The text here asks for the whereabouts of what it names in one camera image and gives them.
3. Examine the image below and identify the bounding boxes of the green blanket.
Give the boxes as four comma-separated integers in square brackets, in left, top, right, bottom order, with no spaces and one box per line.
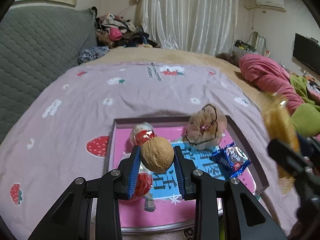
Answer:
[290,74,320,137]

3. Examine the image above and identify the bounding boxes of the grey quilted headboard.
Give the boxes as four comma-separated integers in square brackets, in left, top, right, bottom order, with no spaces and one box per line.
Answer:
[1,5,97,140]

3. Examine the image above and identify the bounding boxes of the white satin curtain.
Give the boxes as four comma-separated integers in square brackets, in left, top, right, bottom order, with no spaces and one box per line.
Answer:
[130,0,240,56]

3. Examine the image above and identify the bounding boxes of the lilac strawberry print sheet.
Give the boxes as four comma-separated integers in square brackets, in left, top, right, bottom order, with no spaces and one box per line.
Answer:
[1,63,299,239]

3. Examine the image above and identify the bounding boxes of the brown walnut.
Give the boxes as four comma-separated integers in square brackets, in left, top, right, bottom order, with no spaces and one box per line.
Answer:
[140,137,174,173]

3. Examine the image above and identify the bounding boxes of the beige mesh scrunchie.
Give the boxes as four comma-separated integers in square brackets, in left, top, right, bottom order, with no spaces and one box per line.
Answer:
[183,103,227,151]

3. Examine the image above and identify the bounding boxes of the blue patterned cloth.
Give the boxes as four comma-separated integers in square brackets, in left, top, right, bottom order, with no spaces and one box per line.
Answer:
[78,46,110,64]

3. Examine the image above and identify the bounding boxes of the pile of clothes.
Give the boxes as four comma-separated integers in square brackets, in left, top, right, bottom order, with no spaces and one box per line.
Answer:
[91,7,161,49]

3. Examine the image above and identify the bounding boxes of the pink book tray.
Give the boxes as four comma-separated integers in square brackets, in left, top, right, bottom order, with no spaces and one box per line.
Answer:
[106,116,269,234]

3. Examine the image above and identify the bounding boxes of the blue candy wrapper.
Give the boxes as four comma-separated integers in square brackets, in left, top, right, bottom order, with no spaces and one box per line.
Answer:
[210,142,251,180]

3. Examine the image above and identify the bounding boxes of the red white chocolate egg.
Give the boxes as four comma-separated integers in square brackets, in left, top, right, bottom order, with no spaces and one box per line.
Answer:
[130,122,156,146]

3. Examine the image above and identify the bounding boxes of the black wall television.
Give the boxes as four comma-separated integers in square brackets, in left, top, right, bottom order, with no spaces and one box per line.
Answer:
[293,33,320,74]

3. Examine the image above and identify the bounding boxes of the pink quilt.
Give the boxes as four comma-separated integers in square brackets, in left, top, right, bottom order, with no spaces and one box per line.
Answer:
[239,54,304,114]

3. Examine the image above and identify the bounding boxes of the white air conditioner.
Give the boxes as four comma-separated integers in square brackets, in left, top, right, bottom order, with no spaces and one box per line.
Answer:
[255,0,286,12]

